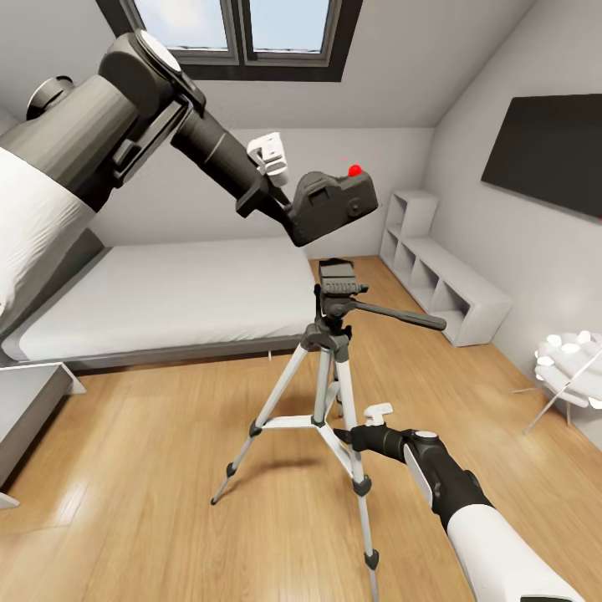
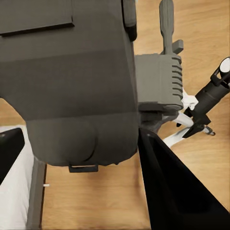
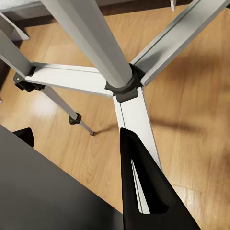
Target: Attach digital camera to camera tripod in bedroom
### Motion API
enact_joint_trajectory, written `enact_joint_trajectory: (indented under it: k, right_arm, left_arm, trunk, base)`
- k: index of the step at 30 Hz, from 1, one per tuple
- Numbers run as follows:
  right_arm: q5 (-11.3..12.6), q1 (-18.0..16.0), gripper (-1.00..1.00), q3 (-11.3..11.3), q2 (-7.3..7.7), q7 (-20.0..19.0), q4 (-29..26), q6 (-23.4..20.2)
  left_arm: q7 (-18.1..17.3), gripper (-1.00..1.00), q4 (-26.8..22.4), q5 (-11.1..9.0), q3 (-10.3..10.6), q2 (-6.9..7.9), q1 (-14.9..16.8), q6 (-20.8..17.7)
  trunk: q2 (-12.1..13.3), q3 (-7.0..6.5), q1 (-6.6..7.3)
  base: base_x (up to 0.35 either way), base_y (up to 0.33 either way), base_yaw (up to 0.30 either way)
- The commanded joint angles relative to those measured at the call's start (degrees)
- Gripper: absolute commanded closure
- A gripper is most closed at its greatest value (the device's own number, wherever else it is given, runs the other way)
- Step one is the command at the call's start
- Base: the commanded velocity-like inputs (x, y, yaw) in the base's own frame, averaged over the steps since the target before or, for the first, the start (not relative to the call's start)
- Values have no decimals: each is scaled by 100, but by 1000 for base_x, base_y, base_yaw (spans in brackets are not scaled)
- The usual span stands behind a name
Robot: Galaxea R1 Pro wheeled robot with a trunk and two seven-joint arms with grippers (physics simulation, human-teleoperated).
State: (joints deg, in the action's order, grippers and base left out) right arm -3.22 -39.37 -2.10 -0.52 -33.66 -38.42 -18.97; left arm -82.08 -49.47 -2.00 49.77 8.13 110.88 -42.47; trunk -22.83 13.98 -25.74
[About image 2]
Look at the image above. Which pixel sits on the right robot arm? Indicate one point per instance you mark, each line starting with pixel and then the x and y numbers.
pixel 198 106

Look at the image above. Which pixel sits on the bed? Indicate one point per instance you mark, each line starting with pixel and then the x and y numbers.
pixel 21 189

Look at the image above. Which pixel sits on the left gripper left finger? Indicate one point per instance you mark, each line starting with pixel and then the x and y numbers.
pixel 11 144

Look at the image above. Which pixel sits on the digital camera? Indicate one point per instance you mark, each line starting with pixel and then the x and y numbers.
pixel 68 68

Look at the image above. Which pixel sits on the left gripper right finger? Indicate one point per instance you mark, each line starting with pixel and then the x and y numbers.
pixel 176 198

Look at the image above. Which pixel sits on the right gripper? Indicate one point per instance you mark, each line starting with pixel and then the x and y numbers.
pixel 205 103

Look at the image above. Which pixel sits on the camera tripod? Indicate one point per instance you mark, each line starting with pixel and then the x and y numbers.
pixel 159 82

